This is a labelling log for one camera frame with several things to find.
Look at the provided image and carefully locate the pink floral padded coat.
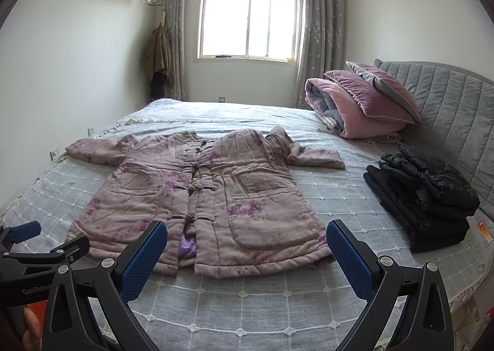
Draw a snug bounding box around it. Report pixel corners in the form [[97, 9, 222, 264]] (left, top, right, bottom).
[[67, 127, 344, 278]]

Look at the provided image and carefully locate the person's left hand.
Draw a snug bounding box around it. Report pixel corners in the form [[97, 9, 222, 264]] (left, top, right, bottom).
[[22, 306, 42, 351]]

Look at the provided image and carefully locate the black folded jacket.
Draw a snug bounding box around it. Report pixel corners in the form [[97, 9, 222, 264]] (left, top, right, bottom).
[[363, 144, 481, 253]]

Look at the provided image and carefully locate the hanging brown coat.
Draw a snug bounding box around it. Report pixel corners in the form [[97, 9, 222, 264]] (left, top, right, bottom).
[[145, 24, 174, 101]]

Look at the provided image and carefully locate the grey quilted headboard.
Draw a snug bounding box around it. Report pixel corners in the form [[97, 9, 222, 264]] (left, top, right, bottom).
[[374, 58, 494, 218]]

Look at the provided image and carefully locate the pink folded quilt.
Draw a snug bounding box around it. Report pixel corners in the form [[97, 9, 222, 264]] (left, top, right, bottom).
[[305, 78, 406, 140]]

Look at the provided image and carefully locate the pink velvet pillow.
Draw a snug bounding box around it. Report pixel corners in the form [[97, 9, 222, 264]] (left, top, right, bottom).
[[324, 70, 414, 123]]

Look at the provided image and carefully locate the window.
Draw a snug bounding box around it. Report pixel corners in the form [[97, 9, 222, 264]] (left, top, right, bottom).
[[197, 0, 300, 63]]

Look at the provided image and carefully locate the left grey curtain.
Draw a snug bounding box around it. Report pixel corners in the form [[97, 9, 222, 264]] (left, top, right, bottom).
[[164, 0, 187, 101]]

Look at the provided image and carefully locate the grey curtain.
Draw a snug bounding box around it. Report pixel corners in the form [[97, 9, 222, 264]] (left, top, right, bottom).
[[294, 0, 346, 109], [164, 0, 187, 101]]

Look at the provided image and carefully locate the right grey curtain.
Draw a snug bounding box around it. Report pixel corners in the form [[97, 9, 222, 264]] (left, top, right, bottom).
[[294, 0, 346, 109]]

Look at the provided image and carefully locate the wall socket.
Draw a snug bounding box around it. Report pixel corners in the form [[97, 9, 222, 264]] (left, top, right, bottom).
[[49, 149, 60, 161]]

